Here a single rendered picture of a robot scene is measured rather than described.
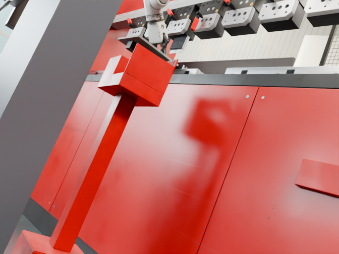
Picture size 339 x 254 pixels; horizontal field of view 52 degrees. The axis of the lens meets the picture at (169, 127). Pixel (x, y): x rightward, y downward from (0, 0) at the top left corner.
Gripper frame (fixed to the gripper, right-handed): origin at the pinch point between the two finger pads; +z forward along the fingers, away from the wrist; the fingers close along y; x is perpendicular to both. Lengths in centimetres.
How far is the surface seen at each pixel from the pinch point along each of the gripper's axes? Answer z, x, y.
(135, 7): -26, -32, 57
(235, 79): 7, 18, -60
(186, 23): -12.2, -16.4, -4.6
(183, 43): -3.0, -12.7, -4.6
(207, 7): -18.1, -20.9, -15.1
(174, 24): -12.5, -16.8, 5.3
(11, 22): -29, 20, 141
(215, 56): 41, -253, 193
